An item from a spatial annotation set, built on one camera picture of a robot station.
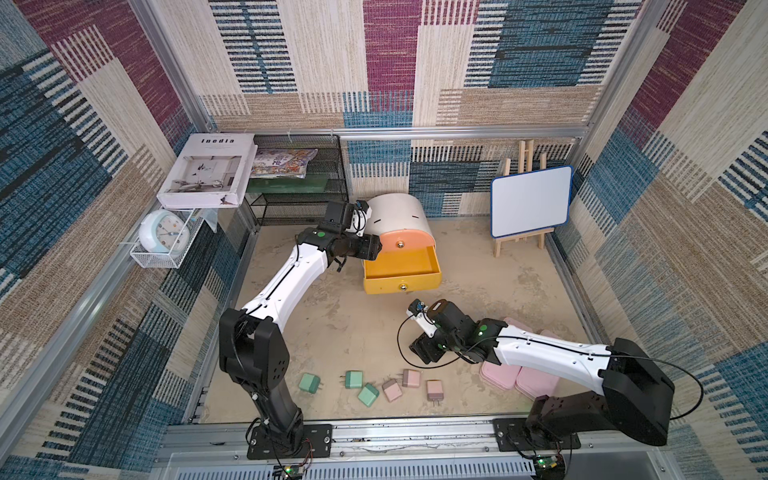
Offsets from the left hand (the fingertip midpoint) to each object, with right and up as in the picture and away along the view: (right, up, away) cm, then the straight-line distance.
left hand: (370, 242), depth 86 cm
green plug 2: (-4, -37, -5) cm, 37 cm away
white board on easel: (+52, +14, +16) cm, 56 cm away
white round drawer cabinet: (+8, +10, +10) cm, 16 cm away
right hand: (+13, -26, -3) cm, 29 cm away
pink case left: (+34, -36, -5) cm, 50 cm away
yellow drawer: (+10, -9, +7) cm, 15 cm away
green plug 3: (0, -40, -7) cm, 41 cm away
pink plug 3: (+17, -39, -6) cm, 43 cm away
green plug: (-16, -38, -5) cm, 41 cm away
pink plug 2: (+11, -37, -5) cm, 39 cm away
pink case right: (+44, -37, -7) cm, 58 cm away
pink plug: (+6, -39, -6) cm, 40 cm away
